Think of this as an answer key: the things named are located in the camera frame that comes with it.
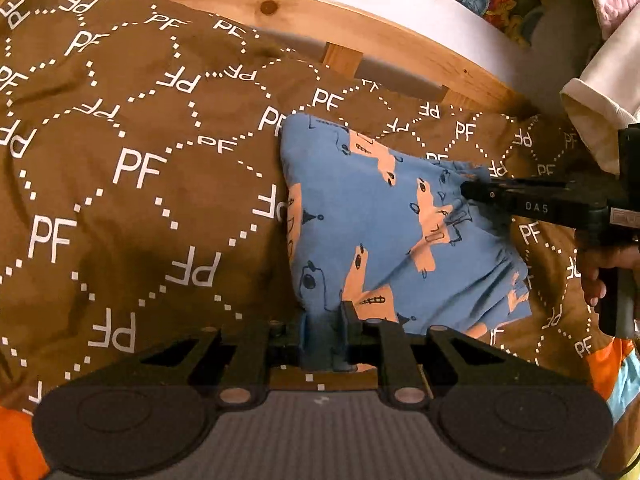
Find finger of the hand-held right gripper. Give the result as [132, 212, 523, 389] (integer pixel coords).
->
[459, 177, 609, 227]

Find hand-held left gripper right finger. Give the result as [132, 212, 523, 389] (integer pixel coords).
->
[337, 300, 517, 407]

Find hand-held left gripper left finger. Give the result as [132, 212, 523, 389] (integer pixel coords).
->
[134, 317, 315, 407]

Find blue printed pants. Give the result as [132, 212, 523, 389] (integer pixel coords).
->
[277, 112, 532, 374]

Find person's right hand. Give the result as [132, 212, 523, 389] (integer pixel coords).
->
[575, 247, 611, 308]

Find cream garment sleeve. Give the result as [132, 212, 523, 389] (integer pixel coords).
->
[559, 19, 640, 175]

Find brown patterned blanket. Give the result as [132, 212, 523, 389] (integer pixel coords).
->
[0, 0, 621, 413]

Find colourful striped blanket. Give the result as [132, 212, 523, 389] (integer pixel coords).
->
[0, 335, 637, 480]

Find wooden bed frame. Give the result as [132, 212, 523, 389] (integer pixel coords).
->
[107, 0, 533, 113]

